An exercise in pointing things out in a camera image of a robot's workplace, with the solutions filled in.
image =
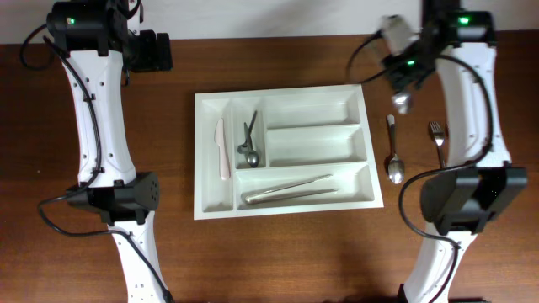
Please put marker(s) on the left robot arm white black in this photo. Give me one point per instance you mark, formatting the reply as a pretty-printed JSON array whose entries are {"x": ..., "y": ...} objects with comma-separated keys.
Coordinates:
[{"x": 100, "y": 43}]

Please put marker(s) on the pink plastic knife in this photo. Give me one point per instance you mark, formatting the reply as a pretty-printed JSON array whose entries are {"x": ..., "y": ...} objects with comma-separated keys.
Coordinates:
[{"x": 220, "y": 140}]

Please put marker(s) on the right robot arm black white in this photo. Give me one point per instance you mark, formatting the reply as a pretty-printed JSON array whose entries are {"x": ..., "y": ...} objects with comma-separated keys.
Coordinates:
[{"x": 479, "y": 180}]

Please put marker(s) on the small steel teaspoon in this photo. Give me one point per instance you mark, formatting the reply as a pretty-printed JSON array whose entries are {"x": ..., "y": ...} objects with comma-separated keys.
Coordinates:
[
  {"x": 242, "y": 148},
  {"x": 252, "y": 157}
]

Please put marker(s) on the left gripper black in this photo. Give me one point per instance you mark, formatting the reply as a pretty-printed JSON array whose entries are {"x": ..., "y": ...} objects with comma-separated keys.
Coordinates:
[{"x": 159, "y": 51}]

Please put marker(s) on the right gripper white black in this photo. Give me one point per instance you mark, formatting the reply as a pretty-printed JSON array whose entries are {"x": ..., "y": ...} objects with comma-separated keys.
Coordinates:
[{"x": 404, "y": 80}]

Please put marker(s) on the steel spoon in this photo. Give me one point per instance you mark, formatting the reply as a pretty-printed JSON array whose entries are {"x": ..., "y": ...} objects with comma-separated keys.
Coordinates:
[
  {"x": 395, "y": 166},
  {"x": 402, "y": 102}
]

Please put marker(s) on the steel fork left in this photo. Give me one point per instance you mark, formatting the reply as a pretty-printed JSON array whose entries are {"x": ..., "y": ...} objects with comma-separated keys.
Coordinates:
[{"x": 438, "y": 136}]

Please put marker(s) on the white plastic cutlery tray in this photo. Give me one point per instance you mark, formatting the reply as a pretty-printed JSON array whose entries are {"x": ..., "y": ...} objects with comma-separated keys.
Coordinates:
[{"x": 299, "y": 133}]

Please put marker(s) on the steel serving tongs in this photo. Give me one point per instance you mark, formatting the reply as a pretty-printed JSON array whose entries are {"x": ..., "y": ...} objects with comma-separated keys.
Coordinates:
[{"x": 283, "y": 191}]

